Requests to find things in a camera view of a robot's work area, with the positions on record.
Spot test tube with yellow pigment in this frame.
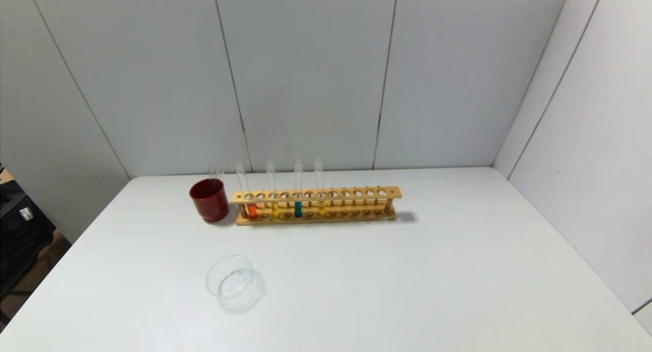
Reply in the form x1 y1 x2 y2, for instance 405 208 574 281
314 158 327 216
265 160 281 219

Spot test tube with red pigment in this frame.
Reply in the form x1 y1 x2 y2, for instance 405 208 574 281
236 162 258 219

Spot wooden test tube rack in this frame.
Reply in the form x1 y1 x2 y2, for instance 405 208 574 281
230 186 403 226

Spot test tube with green pigment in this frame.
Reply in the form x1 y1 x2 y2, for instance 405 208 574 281
294 159 304 218

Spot dark red plastic cup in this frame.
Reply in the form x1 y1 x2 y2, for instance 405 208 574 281
189 178 230 224

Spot clear glass beaker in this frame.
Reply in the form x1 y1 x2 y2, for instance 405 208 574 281
205 254 264 312

